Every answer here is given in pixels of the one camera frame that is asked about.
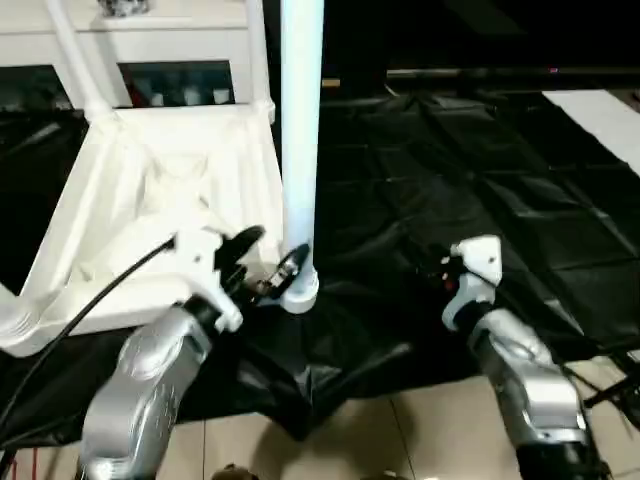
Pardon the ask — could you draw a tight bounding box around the white plastic table top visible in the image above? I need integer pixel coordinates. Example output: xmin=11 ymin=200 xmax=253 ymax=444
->
xmin=0 ymin=102 xmax=322 ymax=359

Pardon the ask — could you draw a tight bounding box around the black plastic mat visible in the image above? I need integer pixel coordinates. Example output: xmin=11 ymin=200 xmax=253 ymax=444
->
xmin=0 ymin=89 xmax=640 ymax=441

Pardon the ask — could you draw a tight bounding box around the black floor stand bar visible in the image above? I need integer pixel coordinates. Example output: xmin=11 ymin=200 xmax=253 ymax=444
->
xmin=582 ymin=349 xmax=640 ymax=431

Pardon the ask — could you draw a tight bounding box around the white cabinet with glass doors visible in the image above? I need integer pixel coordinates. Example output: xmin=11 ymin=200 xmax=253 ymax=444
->
xmin=0 ymin=0 xmax=281 ymax=111

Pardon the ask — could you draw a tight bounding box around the dark metal rod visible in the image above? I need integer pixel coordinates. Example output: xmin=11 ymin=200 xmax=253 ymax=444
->
xmin=387 ymin=67 xmax=640 ymax=81

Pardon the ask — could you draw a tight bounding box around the clear bag of black parts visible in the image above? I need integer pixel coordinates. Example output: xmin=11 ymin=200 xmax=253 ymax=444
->
xmin=97 ymin=0 xmax=151 ymax=16

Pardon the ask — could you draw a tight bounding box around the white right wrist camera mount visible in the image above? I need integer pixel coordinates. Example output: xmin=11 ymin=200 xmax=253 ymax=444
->
xmin=442 ymin=234 xmax=503 ymax=334

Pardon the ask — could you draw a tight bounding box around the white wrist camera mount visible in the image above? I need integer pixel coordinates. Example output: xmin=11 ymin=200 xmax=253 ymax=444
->
xmin=442 ymin=234 xmax=503 ymax=334
xmin=172 ymin=227 xmax=245 ymax=334

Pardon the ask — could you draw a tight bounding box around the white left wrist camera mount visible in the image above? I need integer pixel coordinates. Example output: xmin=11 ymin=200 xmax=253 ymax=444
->
xmin=172 ymin=227 xmax=245 ymax=334

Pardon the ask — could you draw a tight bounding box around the red cable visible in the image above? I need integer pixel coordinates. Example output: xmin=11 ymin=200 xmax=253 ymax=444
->
xmin=9 ymin=447 xmax=41 ymax=480

